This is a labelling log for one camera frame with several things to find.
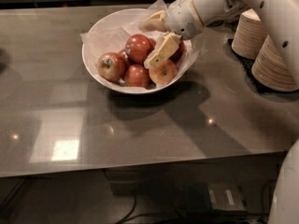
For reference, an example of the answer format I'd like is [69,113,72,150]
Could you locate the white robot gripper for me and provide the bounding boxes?
[138,0,204,69]

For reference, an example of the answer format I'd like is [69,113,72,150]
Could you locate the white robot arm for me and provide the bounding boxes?
[139,0,299,224]

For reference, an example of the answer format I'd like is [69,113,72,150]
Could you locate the yellow-red apple bottom right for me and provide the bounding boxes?
[149,60,178,85]

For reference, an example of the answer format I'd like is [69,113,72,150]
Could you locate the white ceramic bowl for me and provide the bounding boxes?
[81,8,192,95]

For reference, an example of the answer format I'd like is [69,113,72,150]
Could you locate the small hidden red apple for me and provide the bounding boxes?
[119,49,131,67]

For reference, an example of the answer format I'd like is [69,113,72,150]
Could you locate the reddish-green apple far left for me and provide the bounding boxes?
[96,52,126,82]

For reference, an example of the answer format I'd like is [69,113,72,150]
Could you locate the white paper bowl liner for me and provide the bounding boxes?
[79,0,200,88]

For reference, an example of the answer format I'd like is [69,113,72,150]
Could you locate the black tray under plates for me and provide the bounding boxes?
[233,51,290,94]

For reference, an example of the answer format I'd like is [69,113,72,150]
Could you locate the front stack of paper plates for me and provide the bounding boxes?
[251,36,298,92]

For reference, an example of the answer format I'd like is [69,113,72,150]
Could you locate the grey power box under table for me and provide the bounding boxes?
[184,182,248,214]

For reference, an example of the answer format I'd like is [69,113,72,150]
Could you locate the black cable under table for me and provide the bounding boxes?
[102,168,272,224]

